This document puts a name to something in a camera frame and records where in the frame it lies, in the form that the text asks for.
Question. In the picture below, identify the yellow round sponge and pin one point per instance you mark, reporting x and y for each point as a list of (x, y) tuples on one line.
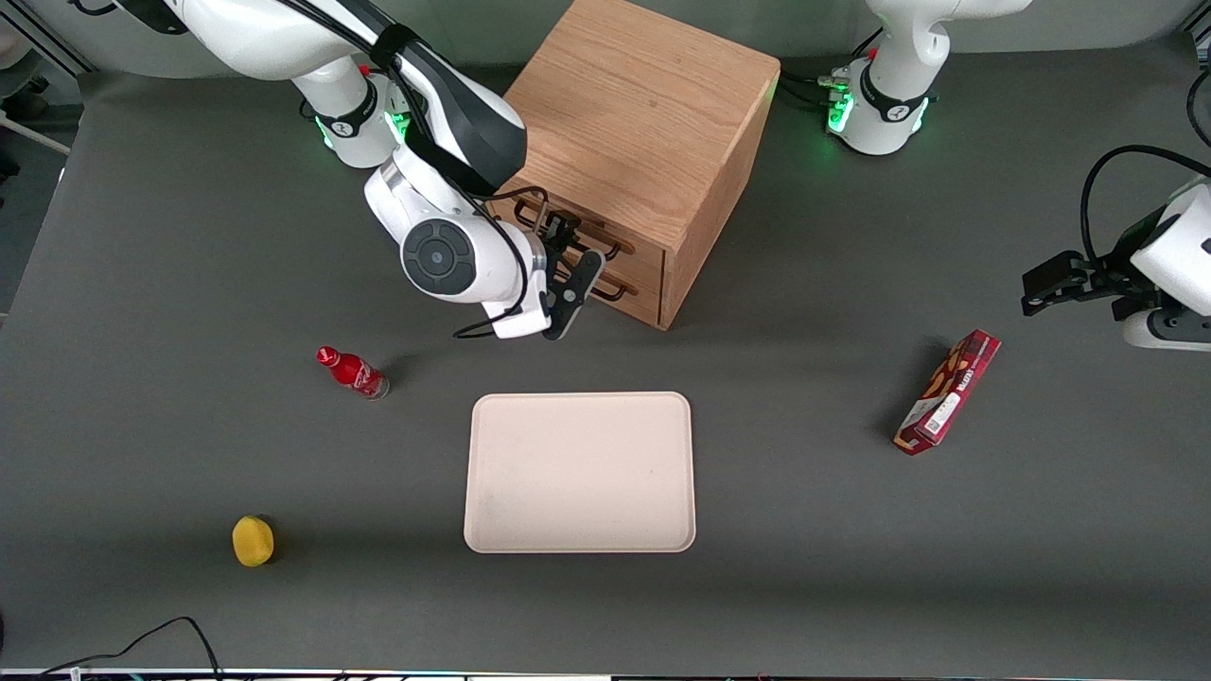
[(253, 541)]

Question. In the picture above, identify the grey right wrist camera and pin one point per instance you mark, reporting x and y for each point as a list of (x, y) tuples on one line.
[(518, 323)]

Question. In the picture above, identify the red snack box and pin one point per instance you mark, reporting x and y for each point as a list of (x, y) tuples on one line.
[(946, 397)]

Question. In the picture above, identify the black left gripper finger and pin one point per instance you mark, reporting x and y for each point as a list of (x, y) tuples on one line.
[(1050, 298), (1060, 270)]

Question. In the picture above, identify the beige plastic tray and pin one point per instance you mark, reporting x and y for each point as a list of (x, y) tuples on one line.
[(579, 473)]

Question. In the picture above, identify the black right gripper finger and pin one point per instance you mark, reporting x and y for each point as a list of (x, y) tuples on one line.
[(571, 236), (557, 232)]

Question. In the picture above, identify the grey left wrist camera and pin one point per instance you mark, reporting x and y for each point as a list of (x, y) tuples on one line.
[(1173, 331)]

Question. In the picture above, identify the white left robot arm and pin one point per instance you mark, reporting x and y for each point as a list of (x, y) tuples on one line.
[(899, 57)]

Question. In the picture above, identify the wooden drawer cabinet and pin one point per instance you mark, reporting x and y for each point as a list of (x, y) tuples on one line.
[(643, 113)]

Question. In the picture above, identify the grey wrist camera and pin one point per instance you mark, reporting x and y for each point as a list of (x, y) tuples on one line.
[(518, 323), (1173, 331)]

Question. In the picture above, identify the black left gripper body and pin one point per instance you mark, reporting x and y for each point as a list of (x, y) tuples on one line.
[(1109, 277)]

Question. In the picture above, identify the red soda bottle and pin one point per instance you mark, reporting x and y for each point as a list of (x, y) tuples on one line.
[(355, 374)]

